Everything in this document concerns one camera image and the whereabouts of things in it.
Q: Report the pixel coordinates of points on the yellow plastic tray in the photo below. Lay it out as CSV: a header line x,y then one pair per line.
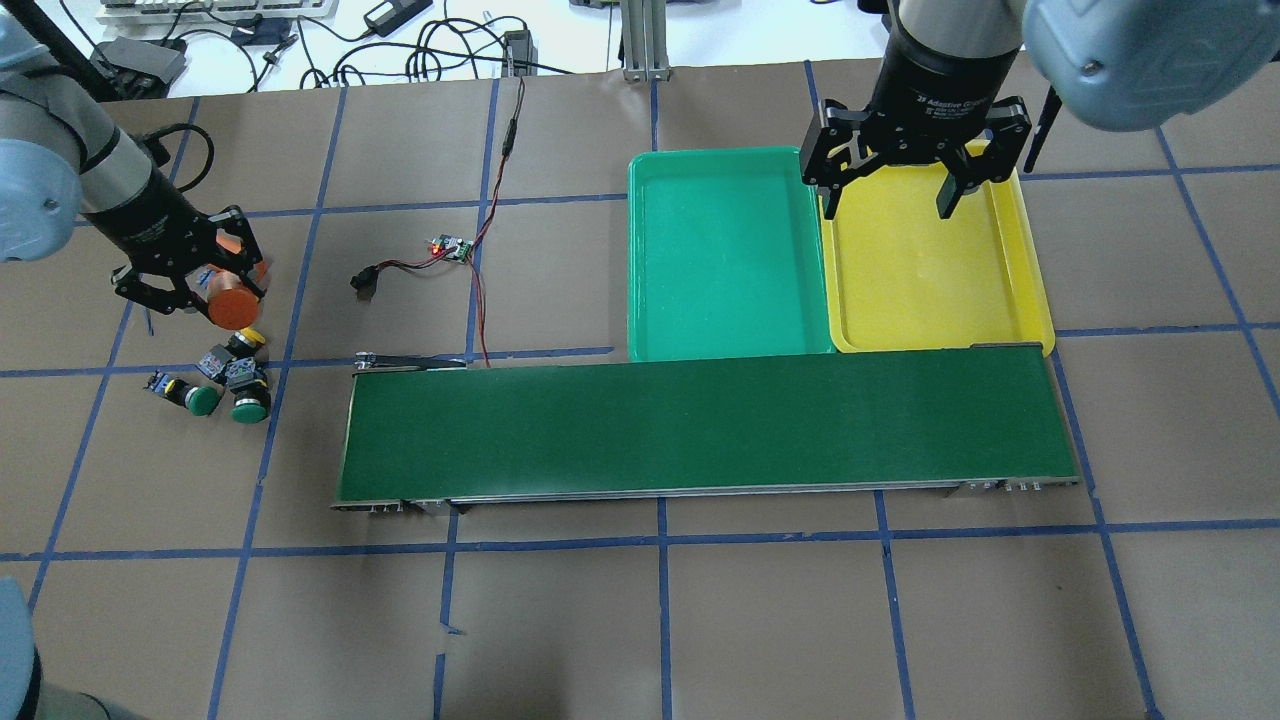
x,y
900,278

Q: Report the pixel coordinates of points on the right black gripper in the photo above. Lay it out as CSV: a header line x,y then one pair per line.
x,y
932,82

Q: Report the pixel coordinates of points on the green plastic tray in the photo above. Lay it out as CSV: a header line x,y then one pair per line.
x,y
724,256

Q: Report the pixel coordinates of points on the small motor controller board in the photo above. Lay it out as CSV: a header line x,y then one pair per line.
x,y
447,248

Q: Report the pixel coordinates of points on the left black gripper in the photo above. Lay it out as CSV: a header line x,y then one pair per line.
x,y
147,226

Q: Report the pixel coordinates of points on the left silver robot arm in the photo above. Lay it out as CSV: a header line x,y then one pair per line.
x,y
63,158

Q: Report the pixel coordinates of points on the orange cylinder with 4680 print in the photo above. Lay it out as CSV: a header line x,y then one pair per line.
x,y
231,304

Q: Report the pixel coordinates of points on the aluminium frame post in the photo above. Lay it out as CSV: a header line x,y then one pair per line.
x,y
644,41

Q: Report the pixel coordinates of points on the green conveyor belt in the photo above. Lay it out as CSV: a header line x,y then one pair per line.
x,y
944,418

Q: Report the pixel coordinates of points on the green push button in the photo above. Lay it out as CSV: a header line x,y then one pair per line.
x,y
248,385
197,400

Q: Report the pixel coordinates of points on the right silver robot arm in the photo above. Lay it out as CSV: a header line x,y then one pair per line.
x,y
976,86

